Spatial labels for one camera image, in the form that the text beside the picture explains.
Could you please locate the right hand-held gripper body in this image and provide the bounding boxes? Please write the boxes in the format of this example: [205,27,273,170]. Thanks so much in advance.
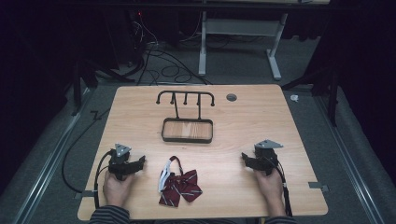
[253,138,285,177]

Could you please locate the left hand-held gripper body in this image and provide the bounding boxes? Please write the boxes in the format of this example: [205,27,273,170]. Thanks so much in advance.
[107,143,136,182]

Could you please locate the dark red striped bow tie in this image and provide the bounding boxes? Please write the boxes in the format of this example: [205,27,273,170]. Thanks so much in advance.
[157,155,204,208]

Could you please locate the black metal hook rack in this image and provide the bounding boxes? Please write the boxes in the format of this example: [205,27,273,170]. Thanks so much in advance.
[155,90,216,145]

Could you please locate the person's right hand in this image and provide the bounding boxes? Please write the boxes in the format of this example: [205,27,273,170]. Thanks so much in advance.
[253,168,285,209]

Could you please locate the person's left hand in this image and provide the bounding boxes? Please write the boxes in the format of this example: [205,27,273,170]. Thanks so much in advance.
[103,170,135,208]

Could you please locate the black metal stand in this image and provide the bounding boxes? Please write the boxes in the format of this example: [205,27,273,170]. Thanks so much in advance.
[281,66,340,127]
[70,59,136,117]

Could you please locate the left hand-held gripper black cable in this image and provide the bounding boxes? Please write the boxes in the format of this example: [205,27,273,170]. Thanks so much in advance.
[92,148,117,210]

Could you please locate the hand-held gripper black cable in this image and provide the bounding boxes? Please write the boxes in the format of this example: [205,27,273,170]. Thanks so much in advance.
[92,148,117,210]
[263,155,294,217]

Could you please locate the right hand-held gripper black cable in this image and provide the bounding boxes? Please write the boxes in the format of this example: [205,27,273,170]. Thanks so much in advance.
[263,155,294,217]

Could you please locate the long black floor cable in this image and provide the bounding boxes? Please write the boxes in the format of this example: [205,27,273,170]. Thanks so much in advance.
[61,106,111,194]

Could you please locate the grey metal floor rail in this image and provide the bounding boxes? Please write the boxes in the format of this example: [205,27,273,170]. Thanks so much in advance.
[12,88,96,224]
[312,94,386,224]

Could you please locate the tangle of black floor cables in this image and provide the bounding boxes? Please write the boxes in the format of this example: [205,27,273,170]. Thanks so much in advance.
[125,12,214,87]

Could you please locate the white metal desk frame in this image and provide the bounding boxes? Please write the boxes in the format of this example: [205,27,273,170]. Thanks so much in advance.
[197,10,290,81]

